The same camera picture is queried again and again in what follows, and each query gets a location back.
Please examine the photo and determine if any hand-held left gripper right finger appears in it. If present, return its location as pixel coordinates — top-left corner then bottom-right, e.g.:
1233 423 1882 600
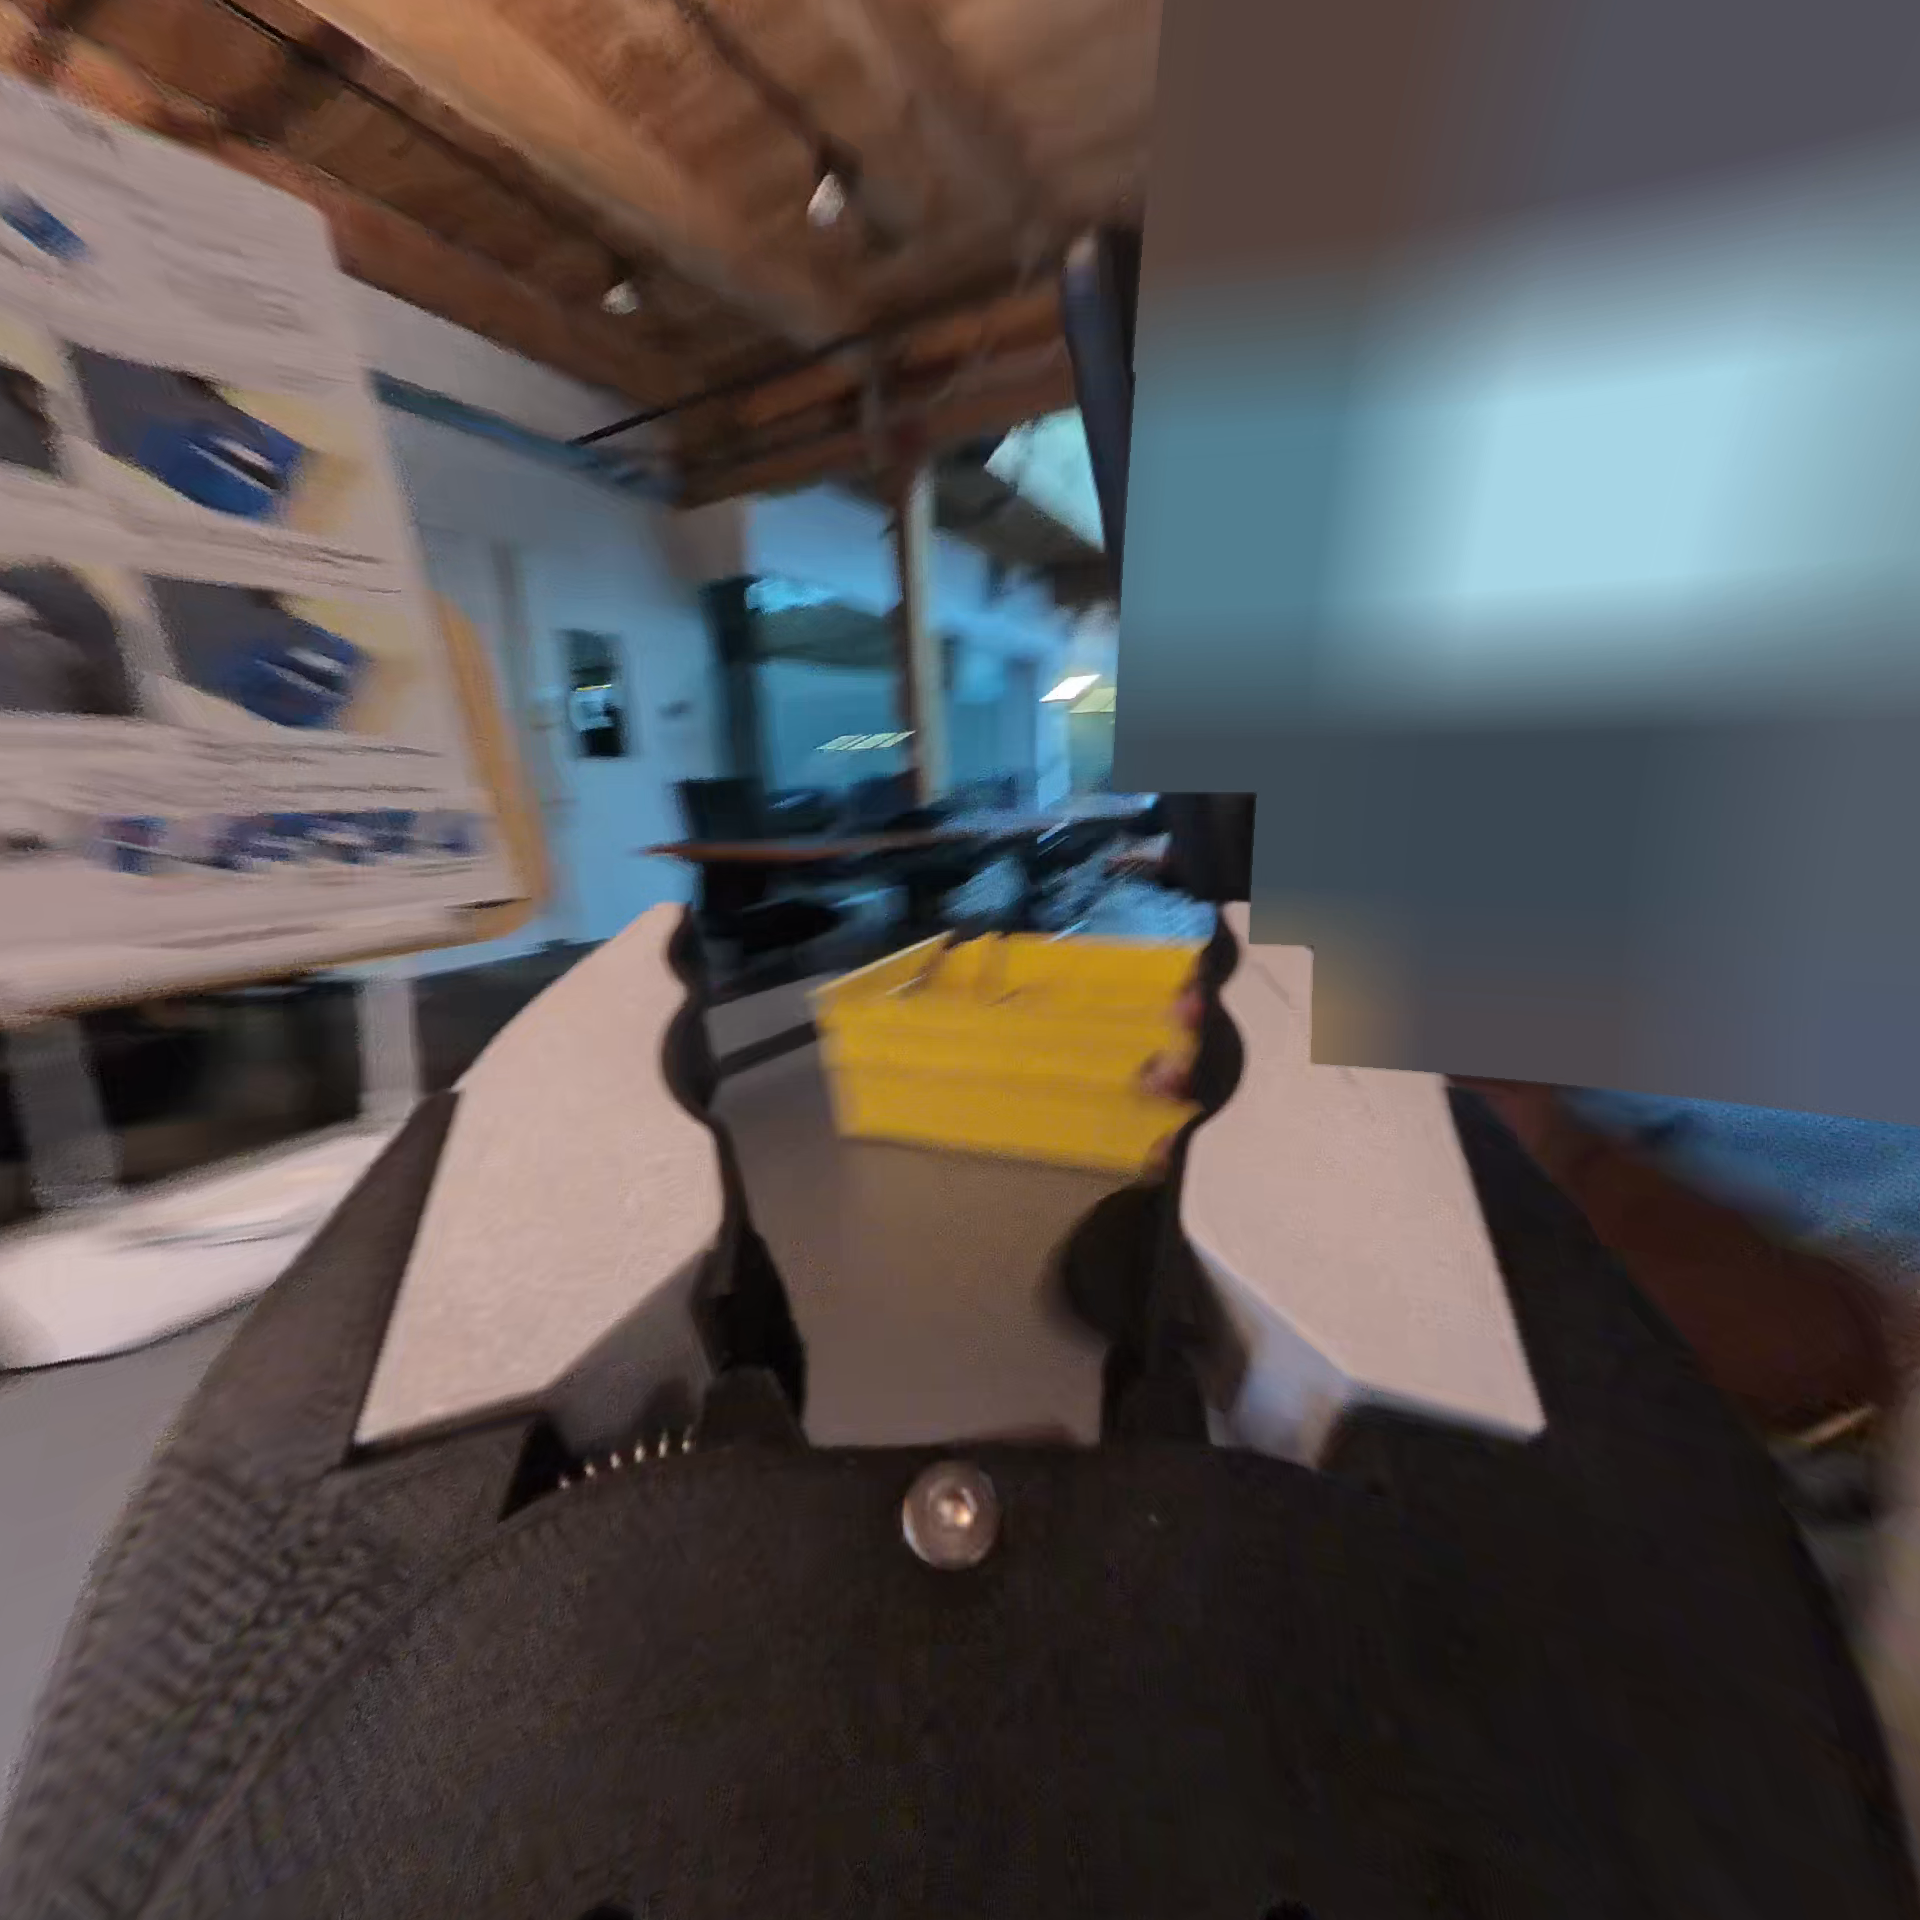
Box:
1056 897 1551 1471

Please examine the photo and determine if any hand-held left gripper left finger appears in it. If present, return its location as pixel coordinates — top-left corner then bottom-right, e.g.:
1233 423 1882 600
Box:
349 901 812 1453

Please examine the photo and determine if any yellow plastic bin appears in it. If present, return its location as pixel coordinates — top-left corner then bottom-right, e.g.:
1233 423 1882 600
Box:
809 927 1216 1176

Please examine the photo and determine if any person's right forearm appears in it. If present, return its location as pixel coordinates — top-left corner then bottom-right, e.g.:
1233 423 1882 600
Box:
1476 1080 1920 1444

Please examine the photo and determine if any rounded wooden board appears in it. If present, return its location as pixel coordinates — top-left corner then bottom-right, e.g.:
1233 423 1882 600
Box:
429 591 555 942

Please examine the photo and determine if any long office desk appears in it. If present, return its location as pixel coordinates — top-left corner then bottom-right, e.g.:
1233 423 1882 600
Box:
647 810 1171 994

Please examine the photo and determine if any white door with window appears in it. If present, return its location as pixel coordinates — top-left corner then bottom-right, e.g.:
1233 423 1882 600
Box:
503 538 714 947

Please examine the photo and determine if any printed instruction poster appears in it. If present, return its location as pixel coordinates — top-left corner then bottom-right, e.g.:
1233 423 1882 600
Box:
0 77 525 1024

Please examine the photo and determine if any wooden support post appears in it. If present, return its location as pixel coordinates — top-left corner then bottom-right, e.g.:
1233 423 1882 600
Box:
885 463 942 815

